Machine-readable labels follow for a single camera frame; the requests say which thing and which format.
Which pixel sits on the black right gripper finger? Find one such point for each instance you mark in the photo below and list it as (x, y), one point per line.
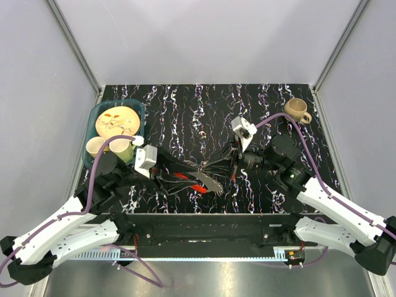
(222, 157)
(219, 176)

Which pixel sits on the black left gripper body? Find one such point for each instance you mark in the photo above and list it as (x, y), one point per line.
(158, 171)

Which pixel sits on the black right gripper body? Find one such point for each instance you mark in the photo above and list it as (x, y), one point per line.
(239, 162)

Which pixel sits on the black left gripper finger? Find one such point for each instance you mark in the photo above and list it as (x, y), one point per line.
(171, 165)
(171, 185)

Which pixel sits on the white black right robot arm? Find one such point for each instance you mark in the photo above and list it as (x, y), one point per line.
(365, 236)

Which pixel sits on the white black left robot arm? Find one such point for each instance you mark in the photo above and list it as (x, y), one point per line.
(33, 256)

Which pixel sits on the yellow mug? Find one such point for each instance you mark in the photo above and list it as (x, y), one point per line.
(123, 149)
(92, 148)

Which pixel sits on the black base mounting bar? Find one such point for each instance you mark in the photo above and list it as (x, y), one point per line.
(209, 237)

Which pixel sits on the cream floral plate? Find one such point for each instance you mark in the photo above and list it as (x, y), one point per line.
(119, 120)

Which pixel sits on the teal plastic bin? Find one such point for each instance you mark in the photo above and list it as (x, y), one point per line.
(103, 106)

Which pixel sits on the beige ceramic cup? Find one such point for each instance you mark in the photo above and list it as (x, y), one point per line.
(297, 108)

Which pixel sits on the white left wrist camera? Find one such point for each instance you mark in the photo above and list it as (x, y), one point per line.
(146, 158)

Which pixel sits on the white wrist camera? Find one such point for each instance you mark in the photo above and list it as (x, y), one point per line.
(244, 131)
(146, 158)

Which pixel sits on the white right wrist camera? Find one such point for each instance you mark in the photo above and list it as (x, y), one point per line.
(244, 131)

